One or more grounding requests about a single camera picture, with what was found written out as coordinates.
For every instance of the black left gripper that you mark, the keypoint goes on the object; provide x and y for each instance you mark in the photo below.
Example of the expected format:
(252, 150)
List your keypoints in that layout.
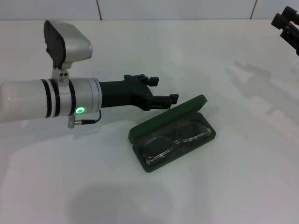
(123, 93)

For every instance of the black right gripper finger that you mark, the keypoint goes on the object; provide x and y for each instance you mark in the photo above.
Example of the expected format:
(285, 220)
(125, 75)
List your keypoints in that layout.
(293, 12)
(278, 20)

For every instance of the green glasses case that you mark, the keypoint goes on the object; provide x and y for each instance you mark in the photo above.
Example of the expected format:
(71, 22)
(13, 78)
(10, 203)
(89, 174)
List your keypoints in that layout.
(163, 119)

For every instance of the clear frame glasses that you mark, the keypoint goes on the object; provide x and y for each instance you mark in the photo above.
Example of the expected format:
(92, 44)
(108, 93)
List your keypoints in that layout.
(180, 141)

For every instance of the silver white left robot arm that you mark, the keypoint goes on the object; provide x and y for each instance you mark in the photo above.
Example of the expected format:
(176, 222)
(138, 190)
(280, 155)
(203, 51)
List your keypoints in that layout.
(28, 100)

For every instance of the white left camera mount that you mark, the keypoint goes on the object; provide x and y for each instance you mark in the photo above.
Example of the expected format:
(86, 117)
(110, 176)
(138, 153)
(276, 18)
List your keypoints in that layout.
(62, 78)

